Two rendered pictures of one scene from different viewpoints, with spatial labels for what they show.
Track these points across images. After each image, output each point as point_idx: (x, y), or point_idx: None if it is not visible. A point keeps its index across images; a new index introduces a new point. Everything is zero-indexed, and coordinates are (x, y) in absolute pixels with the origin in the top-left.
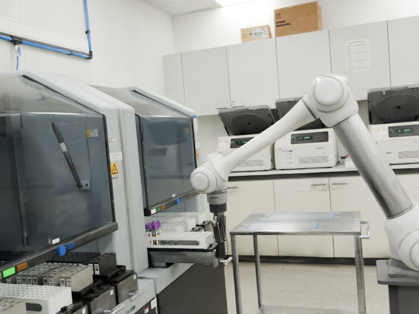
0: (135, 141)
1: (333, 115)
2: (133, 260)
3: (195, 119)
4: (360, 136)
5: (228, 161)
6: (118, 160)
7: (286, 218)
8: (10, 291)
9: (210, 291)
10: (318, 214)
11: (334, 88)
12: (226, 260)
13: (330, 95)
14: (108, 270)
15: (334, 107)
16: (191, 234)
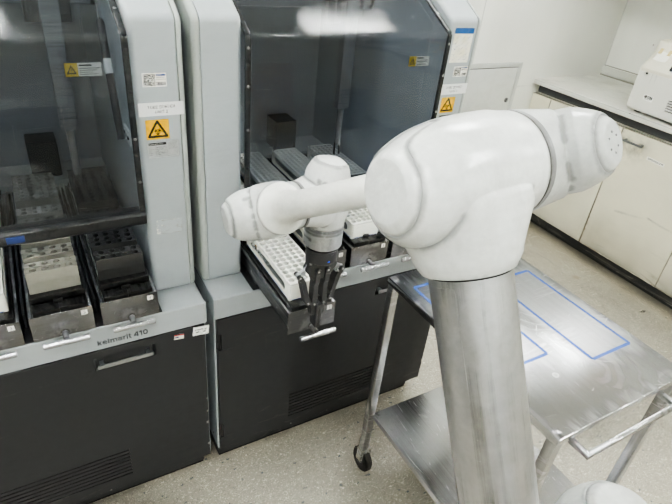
0: (232, 82)
1: (411, 255)
2: (202, 261)
3: (467, 37)
4: (456, 344)
5: (281, 205)
6: (172, 115)
7: (519, 302)
8: None
9: (377, 325)
10: (591, 326)
11: (398, 197)
12: (317, 330)
13: (386, 210)
14: (121, 273)
15: (396, 243)
16: (294, 264)
